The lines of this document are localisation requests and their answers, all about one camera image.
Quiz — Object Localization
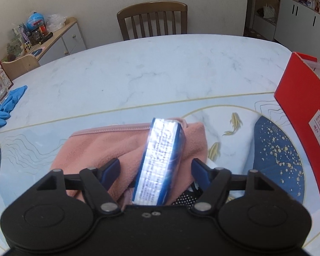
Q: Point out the pink fleece cloth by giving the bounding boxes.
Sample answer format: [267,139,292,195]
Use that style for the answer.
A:
[51,118,207,207]

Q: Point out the black polka dot item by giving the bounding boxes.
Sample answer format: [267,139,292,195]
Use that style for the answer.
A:
[172,182,203,208]

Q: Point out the blue white carton box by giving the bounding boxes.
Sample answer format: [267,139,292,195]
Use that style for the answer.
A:
[132,118,185,206]

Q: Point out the blue rubber gloves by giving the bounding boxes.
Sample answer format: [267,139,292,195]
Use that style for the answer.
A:
[0,85,28,128]

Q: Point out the red white cardboard box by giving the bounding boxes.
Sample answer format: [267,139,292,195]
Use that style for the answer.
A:
[274,52,320,193]

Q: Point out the white side cabinet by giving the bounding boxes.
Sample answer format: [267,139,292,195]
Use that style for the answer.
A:
[29,17,87,65]

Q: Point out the white cabinet row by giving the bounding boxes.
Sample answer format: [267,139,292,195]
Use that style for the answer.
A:
[253,0,320,60]

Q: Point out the blue globe on cabinet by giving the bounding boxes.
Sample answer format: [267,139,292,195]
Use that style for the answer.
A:
[26,12,45,31]

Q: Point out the white plastic bag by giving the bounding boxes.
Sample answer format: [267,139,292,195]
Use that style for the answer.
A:
[263,5,275,19]

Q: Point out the brown wooden chair at wall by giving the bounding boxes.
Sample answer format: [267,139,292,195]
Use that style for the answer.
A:
[117,1,188,41]

